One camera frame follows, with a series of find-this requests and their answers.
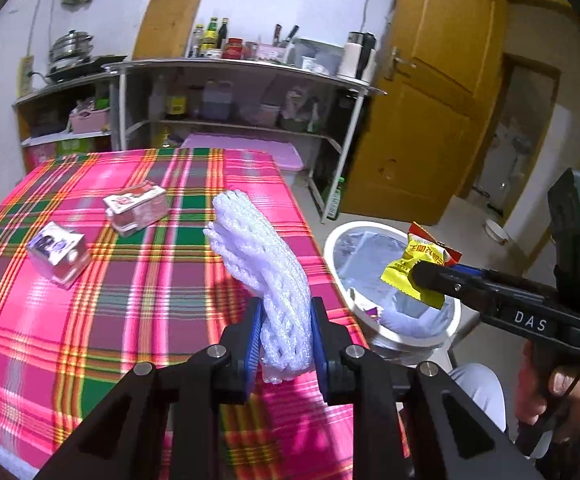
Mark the translucent white bottle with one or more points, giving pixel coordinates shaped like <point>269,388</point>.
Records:
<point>158,100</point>

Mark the pink plaid tablecloth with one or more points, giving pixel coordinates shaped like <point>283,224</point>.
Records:
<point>120,335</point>

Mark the yellow power strip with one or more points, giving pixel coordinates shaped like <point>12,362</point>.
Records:
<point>25,77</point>

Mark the large white foam fruit net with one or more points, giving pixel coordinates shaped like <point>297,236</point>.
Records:
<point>265,270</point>

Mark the white trash bin with liner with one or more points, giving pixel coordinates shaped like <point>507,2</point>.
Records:
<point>355,250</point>

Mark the bowl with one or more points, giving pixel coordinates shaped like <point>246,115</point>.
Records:
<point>496,232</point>

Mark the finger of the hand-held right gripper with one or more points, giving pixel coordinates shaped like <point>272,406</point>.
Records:
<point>445,285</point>
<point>475,270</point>

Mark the wooden door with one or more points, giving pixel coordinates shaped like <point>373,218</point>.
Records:
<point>420,135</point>

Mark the pink storage box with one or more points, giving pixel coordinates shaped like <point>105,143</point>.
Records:
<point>270,152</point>

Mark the metal kitchen shelf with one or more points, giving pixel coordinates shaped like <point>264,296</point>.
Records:
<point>116,110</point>

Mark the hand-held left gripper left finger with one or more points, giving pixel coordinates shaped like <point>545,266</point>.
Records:
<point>252,345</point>

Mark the person's right hand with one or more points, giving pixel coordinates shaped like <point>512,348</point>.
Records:
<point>575,390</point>

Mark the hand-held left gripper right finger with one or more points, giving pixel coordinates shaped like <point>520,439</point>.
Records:
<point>321,350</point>

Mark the red and white carton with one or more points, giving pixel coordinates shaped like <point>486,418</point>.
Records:
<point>137,210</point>

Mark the clear plastic container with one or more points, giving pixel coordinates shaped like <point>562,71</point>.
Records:
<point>320,55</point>

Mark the purple snack bag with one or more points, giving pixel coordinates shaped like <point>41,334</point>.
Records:
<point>371,314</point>

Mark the steel steamer pot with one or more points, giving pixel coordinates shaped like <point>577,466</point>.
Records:
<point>72,47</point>

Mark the green glass bottle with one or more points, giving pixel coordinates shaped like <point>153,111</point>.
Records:
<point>212,40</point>

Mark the dark bottle with yellow label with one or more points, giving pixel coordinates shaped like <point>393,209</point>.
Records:
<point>175,105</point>

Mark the wooden cutting board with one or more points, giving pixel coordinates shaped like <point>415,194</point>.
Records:
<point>167,25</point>

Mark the purple and white carton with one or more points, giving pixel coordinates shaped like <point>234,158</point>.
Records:
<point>60,260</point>

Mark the yellow snack packet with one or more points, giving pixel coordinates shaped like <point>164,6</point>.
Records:
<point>405,272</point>

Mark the black stove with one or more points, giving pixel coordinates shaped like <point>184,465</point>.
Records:
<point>80,67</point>

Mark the person's grey trouser leg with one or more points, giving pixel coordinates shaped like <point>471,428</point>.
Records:
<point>477,390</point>

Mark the white and black thermos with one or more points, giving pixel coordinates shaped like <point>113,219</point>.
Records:
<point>352,60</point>

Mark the wooden shelf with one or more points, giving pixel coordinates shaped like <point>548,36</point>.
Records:
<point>21,130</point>

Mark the pink basket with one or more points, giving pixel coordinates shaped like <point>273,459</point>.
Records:
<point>90,121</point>

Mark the dark sauce bottle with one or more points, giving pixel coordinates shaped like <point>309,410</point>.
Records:
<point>223,35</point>

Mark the red jar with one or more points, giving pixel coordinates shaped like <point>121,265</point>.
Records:
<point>232,50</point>

